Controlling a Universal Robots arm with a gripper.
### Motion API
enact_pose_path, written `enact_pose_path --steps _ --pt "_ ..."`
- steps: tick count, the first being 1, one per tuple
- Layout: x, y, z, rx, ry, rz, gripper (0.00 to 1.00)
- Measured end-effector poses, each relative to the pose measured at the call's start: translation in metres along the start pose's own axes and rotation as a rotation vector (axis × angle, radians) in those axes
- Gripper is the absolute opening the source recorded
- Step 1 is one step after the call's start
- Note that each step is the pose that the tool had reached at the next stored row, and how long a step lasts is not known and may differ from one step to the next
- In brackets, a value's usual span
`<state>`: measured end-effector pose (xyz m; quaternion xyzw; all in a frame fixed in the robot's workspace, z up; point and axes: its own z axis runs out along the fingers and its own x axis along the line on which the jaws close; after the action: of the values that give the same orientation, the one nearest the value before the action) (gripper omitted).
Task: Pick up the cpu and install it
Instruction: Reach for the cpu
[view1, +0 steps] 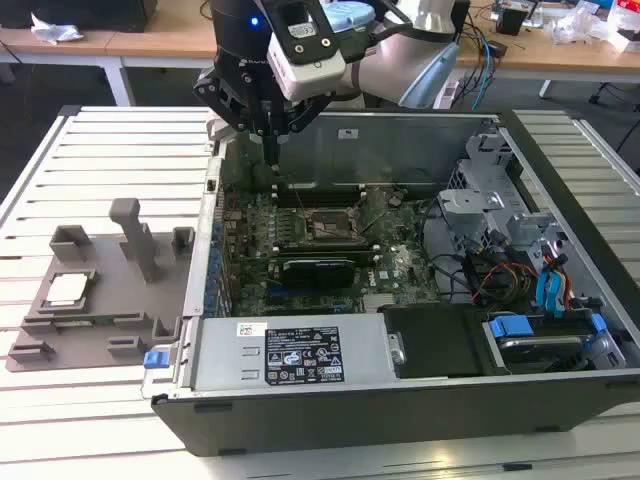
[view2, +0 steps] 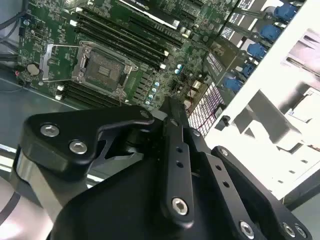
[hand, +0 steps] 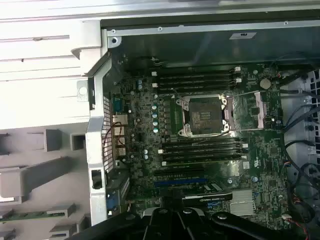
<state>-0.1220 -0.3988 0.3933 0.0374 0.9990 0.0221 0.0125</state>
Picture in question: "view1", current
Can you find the CPU socket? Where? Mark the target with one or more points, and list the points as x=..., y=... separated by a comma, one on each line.
x=327, y=227

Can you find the black hard disk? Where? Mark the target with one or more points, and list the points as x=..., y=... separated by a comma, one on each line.
x=540, y=350

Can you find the small black adapter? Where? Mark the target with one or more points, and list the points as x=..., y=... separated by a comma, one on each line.
x=497, y=48

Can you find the silver square CPU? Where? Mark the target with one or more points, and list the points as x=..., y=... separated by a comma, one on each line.
x=67, y=289

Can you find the crumpled white paper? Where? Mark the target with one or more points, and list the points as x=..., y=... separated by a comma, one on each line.
x=55, y=30

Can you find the grey parts rack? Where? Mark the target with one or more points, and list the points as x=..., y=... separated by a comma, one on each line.
x=120, y=300

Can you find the white power strip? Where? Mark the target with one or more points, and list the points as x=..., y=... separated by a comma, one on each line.
x=450, y=92

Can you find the blue disk carrier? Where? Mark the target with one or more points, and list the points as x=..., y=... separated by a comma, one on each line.
x=510, y=330

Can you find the crumpled clear plastic bag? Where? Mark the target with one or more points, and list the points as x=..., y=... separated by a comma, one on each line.
x=580, y=25

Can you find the black PC case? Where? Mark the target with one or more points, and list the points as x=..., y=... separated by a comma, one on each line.
x=350, y=415

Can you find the black office chair base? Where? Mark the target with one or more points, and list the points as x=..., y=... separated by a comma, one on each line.
x=615, y=92

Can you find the silver power supply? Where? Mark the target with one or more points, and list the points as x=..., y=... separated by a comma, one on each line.
x=225, y=350

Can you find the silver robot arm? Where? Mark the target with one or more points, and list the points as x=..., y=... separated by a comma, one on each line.
x=390, y=65

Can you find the green RAM stick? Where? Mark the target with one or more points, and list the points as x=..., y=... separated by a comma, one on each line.
x=75, y=324

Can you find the black plastic drive cover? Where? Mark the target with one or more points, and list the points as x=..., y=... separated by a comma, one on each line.
x=435, y=340

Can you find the green motherboard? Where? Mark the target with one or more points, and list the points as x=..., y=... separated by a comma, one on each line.
x=400, y=260

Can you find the small black container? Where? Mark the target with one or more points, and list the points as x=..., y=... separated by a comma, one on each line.
x=511, y=22

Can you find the wooden office desk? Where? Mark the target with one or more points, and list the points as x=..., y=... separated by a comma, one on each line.
x=165, y=40
x=50, y=47

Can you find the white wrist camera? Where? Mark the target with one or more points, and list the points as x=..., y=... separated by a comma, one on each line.
x=310, y=75

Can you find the silver metal drive cage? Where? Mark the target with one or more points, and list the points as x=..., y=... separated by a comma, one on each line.
x=470, y=205

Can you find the red and white carton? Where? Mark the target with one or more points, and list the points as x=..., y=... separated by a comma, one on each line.
x=627, y=20

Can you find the black graphics card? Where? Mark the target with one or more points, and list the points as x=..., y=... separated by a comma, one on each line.
x=315, y=274

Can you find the round coin battery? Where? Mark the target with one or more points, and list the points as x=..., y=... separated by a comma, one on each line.
x=395, y=201

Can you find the silver chipset heatsink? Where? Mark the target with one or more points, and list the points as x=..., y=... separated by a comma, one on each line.
x=378, y=302

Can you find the blue case latch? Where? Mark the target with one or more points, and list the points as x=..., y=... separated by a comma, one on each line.
x=155, y=361

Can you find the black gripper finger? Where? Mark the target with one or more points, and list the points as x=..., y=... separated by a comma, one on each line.
x=220, y=95
x=307, y=112

